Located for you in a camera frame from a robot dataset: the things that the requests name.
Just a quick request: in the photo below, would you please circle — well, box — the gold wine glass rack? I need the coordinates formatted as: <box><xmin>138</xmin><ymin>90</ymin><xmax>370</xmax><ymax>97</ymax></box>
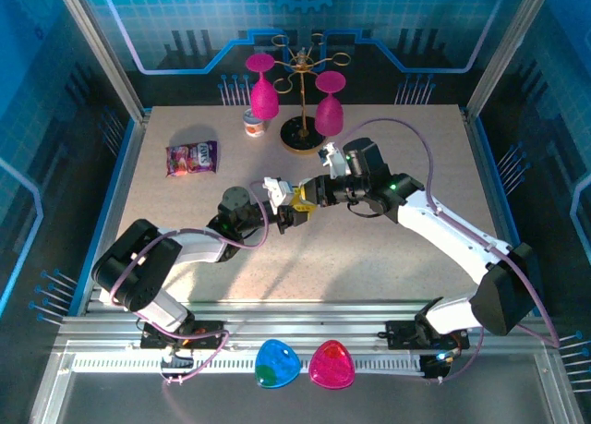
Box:
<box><xmin>270</xmin><ymin>31</ymin><xmax>353</xmax><ymax>155</ymax></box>

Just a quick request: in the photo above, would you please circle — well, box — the pink wine glass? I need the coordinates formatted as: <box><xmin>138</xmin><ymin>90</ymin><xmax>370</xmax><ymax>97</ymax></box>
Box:
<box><xmin>314</xmin><ymin>69</ymin><xmax>348</xmax><ymax>139</ymax></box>
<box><xmin>244</xmin><ymin>52</ymin><xmax>281</xmax><ymax>121</ymax></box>

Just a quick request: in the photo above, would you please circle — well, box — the purple candy bag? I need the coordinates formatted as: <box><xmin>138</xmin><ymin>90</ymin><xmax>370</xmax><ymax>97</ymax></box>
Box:
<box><xmin>164</xmin><ymin>139</ymin><xmax>220</xmax><ymax>179</ymax></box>

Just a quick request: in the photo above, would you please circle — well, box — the small white yogurt cup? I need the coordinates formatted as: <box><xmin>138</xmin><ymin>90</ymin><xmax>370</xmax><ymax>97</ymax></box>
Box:
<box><xmin>242</xmin><ymin>107</ymin><xmax>269</xmax><ymax>139</ymax></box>

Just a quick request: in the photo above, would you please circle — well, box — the pink translucent triangular box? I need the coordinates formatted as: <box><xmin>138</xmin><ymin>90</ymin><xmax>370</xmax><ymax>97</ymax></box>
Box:
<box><xmin>308</xmin><ymin>339</ymin><xmax>357</xmax><ymax>392</ymax></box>

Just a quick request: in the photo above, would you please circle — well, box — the blue translucent triangular box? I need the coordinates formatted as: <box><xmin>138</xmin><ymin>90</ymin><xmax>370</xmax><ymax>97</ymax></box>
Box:
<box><xmin>254</xmin><ymin>337</ymin><xmax>303</xmax><ymax>391</ymax></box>

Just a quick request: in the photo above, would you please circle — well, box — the small black controller board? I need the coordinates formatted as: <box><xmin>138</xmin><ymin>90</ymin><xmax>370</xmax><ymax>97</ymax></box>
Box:
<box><xmin>420</xmin><ymin>348</ymin><xmax>458</xmax><ymax>382</ymax></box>

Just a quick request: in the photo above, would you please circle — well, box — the long aluminium base rail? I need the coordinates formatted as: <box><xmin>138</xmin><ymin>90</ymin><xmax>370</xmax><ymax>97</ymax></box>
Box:
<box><xmin>53</xmin><ymin>298</ymin><xmax>558</xmax><ymax>354</ymax></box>

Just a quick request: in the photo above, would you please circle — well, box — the aluminium table side rail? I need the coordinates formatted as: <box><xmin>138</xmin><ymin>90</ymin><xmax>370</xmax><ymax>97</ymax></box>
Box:
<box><xmin>94</xmin><ymin>108</ymin><xmax>152</xmax><ymax>277</ymax></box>
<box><xmin>461</xmin><ymin>104</ymin><xmax>521</xmax><ymax>254</ymax></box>

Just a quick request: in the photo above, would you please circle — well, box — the aluminium frame post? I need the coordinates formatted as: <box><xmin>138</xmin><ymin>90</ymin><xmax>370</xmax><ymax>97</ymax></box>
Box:
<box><xmin>50</xmin><ymin>0</ymin><xmax>151</xmax><ymax>123</ymax></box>
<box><xmin>464</xmin><ymin>0</ymin><xmax>558</xmax><ymax>118</ymax></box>

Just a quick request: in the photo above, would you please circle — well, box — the white slotted cable duct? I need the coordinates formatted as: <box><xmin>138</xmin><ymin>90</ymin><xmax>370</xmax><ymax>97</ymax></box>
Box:
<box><xmin>71</xmin><ymin>355</ymin><xmax>424</xmax><ymax>376</ymax></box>

